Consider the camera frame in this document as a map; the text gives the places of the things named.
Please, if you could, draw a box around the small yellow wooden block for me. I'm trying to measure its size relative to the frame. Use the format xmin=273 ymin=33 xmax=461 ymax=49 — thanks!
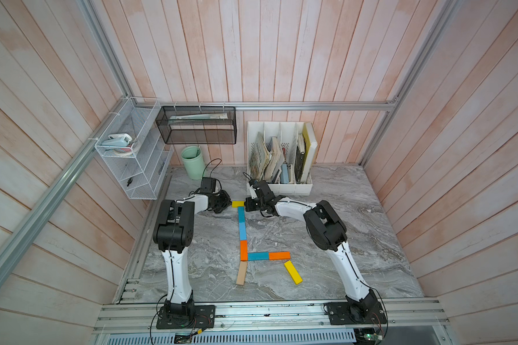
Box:
xmin=232 ymin=201 xmax=245 ymax=208

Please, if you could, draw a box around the teal wooden block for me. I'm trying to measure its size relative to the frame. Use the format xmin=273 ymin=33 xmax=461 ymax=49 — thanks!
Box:
xmin=237 ymin=206 xmax=245 ymax=224
xmin=247 ymin=252 xmax=269 ymax=261

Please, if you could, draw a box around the light blue wooden block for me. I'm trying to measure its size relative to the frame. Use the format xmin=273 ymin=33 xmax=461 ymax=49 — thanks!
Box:
xmin=238 ymin=222 xmax=247 ymax=241

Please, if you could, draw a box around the orange wooden block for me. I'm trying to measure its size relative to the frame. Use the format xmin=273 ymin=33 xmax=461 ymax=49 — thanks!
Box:
xmin=268 ymin=252 xmax=291 ymax=260
xmin=240 ymin=240 xmax=248 ymax=262

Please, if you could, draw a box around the long yellow wooden block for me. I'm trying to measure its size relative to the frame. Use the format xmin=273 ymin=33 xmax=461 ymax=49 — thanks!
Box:
xmin=284 ymin=260 xmax=303 ymax=285

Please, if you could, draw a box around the natural wooden block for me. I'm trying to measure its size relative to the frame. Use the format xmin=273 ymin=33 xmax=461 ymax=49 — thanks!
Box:
xmin=236 ymin=261 xmax=248 ymax=285

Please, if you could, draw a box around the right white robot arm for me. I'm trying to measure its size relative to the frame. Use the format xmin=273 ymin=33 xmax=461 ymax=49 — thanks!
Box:
xmin=245 ymin=179 xmax=386 ymax=320

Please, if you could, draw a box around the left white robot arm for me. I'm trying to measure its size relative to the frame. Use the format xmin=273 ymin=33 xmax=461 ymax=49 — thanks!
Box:
xmin=153 ymin=177 xmax=231 ymax=323

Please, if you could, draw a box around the white plastic file organizer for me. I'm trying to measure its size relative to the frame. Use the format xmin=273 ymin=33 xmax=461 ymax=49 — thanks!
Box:
xmin=247 ymin=122 xmax=313 ymax=196

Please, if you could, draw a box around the cream hardcover book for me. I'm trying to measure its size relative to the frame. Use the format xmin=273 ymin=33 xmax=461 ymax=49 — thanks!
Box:
xmin=300 ymin=122 xmax=318 ymax=183

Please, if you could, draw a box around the illustrated Chinese history book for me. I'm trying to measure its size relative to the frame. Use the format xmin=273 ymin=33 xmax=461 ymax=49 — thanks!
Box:
xmin=248 ymin=132 xmax=271 ymax=181

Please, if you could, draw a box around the mint green plastic cup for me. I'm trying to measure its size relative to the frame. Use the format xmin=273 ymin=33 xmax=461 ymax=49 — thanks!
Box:
xmin=181 ymin=146 xmax=205 ymax=181

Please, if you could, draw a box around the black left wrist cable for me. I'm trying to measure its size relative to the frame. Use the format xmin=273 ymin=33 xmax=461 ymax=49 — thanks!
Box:
xmin=201 ymin=157 xmax=223 ymax=180

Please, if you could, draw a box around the black wire mesh basket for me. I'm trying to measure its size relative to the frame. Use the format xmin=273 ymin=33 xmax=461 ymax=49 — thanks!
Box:
xmin=155 ymin=106 xmax=237 ymax=145

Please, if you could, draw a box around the white wire shelf rack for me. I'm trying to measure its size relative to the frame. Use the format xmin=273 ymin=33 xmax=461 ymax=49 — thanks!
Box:
xmin=95 ymin=97 xmax=174 ymax=200

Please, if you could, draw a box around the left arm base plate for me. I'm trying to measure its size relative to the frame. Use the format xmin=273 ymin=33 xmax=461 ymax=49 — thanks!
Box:
xmin=156 ymin=302 xmax=216 ymax=330

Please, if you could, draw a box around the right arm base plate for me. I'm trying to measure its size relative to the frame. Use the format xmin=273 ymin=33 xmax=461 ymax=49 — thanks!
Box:
xmin=325 ymin=301 xmax=387 ymax=326

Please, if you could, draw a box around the aluminium front rail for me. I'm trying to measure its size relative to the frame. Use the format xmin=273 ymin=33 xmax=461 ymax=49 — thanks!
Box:
xmin=93 ymin=298 xmax=450 ymax=334

